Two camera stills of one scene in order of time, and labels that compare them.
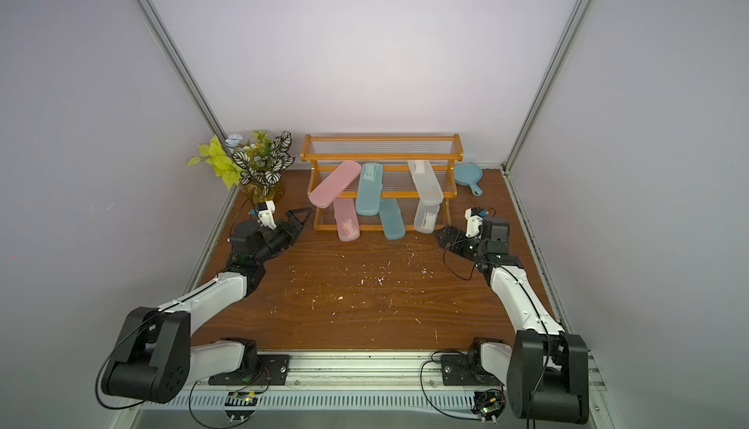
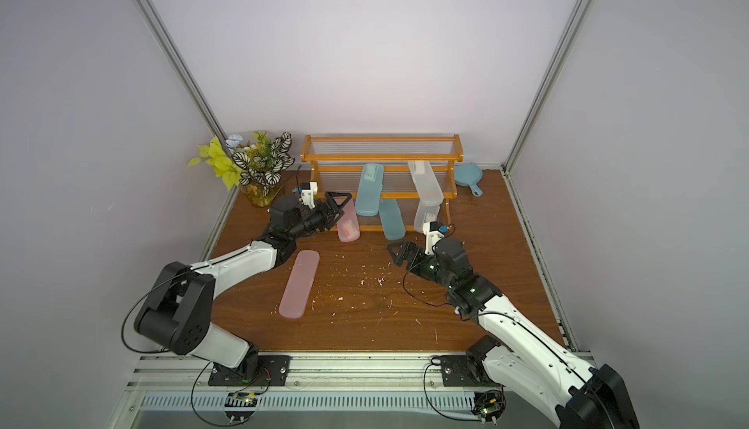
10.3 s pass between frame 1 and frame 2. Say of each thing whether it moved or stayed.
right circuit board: stayed
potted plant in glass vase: stayed
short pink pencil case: stayed
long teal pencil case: stayed
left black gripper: moved
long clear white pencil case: stayed
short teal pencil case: stayed
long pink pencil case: moved
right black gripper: moved
